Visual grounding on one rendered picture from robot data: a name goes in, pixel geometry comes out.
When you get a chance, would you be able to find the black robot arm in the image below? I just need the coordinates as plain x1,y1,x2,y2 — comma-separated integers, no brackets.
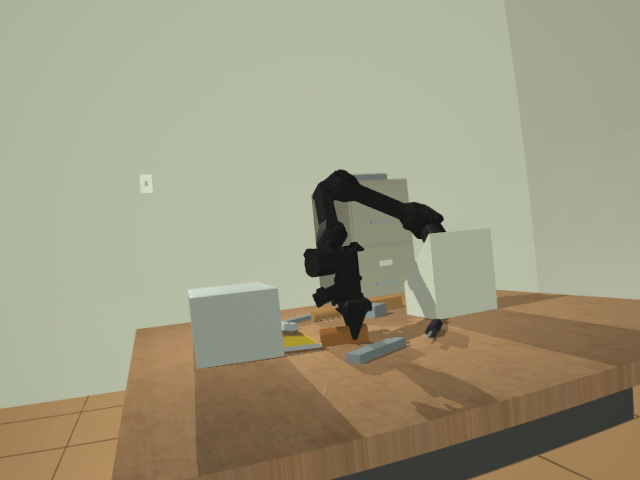
303,169,446,308

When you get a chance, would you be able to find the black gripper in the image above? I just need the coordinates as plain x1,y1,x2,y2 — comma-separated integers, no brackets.
331,271,373,340

